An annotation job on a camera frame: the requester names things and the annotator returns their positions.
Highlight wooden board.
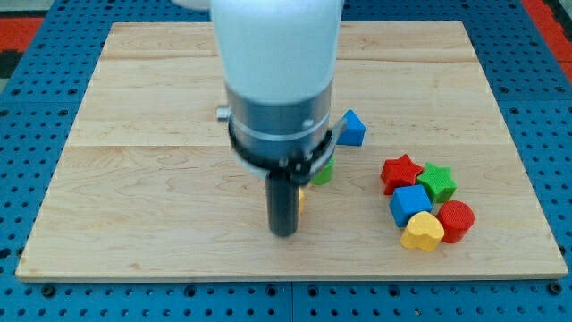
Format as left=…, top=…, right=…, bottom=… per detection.
left=16, top=21, right=568, bottom=283

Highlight blue cube block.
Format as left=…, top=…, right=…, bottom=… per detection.
left=390, top=185, right=433, bottom=228

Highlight green star block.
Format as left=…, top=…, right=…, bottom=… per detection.
left=416, top=162, right=457, bottom=203

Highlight green block behind gripper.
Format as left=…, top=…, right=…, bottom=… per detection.
left=311, top=157, right=335, bottom=185

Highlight yellow heart block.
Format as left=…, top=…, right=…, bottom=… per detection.
left=400, top=211, right=445, bottom=252

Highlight blue triangle block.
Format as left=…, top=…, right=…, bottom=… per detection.
left=336, top=109, right=366, bottom=147

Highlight silver flange with black clamp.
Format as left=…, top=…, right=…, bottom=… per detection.
left=226, top=83, right=347, bottom=186

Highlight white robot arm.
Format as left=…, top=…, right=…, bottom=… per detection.
left=174, top=0, right=347, bottom=237

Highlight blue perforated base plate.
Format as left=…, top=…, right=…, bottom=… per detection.
left=1, top=0, right=571, bottom=321

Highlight red cylinder block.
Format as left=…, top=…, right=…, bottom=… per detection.
left=437, top=200, right=475, bottom=243

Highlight yellow block behind rod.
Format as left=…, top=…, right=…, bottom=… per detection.
left=298, top=188, right=306, bottom=214

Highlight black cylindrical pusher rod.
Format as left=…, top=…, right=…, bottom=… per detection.
left=265, top=171, right=299, bottom=237

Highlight red star block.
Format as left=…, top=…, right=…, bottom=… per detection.
left=380, top=154, right=425, bottom=195

